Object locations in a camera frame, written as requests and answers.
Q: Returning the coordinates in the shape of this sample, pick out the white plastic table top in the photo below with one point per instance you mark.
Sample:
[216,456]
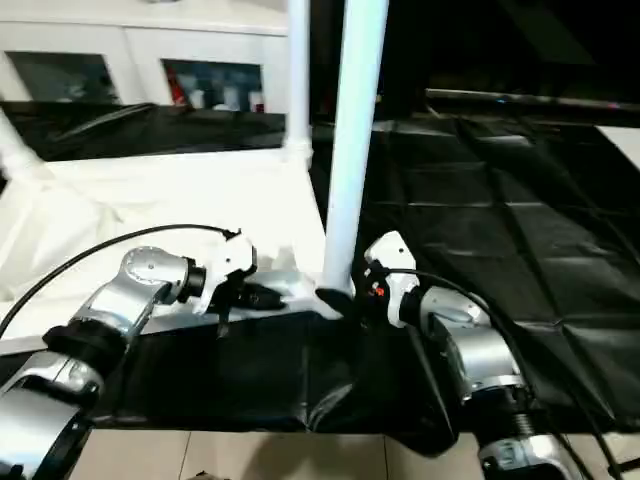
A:
[150,190]

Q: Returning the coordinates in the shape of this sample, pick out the white plastic table leg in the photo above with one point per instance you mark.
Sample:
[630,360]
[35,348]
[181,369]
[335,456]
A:
[350,150]
[298,75]
[12,145]

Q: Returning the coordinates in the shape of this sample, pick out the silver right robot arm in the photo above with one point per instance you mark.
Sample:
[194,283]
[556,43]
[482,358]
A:
[475,350]

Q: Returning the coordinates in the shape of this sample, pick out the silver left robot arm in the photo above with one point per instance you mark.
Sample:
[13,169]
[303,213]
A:
[145,270]

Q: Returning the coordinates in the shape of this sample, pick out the black mat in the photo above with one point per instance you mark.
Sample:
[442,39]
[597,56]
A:
[475,225]

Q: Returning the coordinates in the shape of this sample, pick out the red packet in cabinet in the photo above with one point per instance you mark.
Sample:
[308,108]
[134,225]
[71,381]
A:
[176,92]

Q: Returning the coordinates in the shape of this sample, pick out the white cabinet with glass doors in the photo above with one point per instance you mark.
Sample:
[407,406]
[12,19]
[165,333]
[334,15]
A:
[140,45]

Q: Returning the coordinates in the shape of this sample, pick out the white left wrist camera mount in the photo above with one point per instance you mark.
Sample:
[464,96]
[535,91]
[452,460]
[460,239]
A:
[235,252]

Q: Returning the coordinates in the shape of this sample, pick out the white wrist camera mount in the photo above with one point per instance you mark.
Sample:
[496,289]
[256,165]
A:
[395,250]
[235,252]

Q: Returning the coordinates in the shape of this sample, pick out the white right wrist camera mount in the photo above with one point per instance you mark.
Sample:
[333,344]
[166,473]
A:
[395,250]

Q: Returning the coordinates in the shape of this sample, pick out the black metal rail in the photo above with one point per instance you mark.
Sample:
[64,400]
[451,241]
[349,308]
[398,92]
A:
[540,99]

